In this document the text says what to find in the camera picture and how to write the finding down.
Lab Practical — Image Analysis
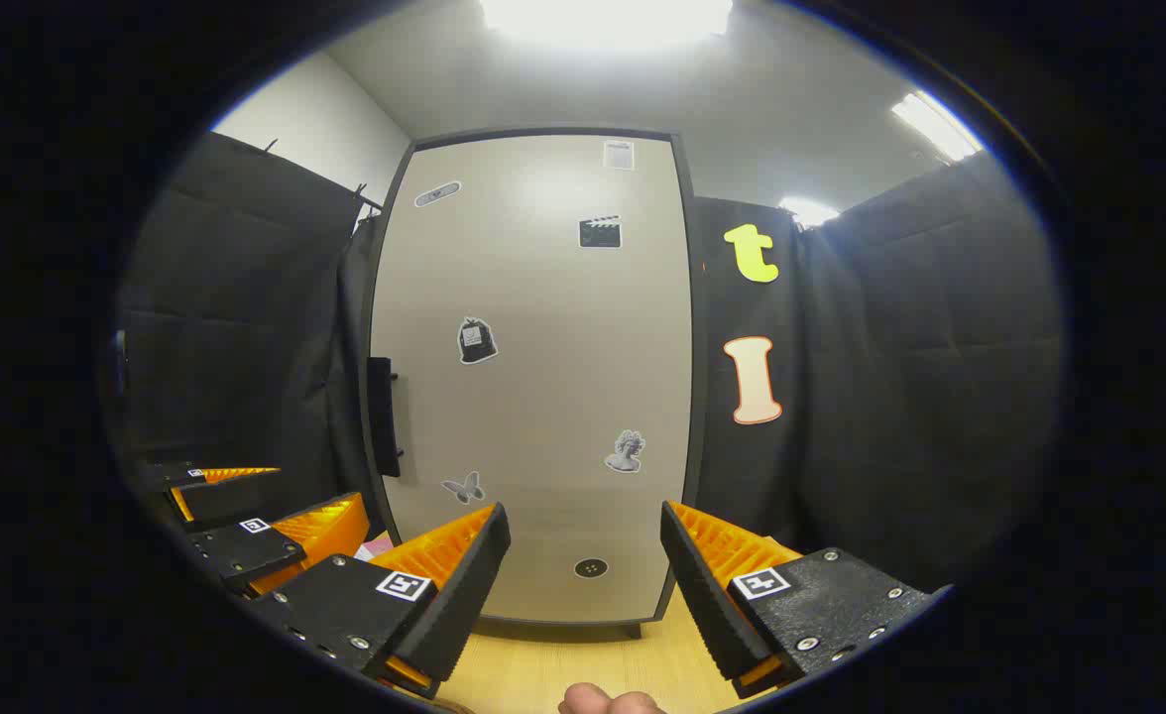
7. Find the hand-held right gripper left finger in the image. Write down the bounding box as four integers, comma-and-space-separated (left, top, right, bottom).
249, 502, 513, 700

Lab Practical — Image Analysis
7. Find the large ceiling light panel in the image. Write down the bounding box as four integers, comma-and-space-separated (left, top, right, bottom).
482, 0, 735, 48

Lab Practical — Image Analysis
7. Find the black backdrop cloth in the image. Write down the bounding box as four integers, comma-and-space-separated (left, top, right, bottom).
112, 129, 1065, 596

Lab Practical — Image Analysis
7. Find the long ceiling light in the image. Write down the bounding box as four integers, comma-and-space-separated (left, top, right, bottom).
890, 91, 983, 162

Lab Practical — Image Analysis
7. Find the dark grey cabinet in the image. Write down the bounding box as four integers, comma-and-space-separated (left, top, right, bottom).
358, 124, 711, 641

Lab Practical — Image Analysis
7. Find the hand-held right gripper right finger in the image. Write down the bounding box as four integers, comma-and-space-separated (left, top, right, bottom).
659, 500, 953, 700

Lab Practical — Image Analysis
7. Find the black door handle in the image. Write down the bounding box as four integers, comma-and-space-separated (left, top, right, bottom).
366, 357, 404, 479

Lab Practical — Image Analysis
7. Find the small ceiling light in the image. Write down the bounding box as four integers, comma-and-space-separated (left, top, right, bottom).
781, 196, 841, 228

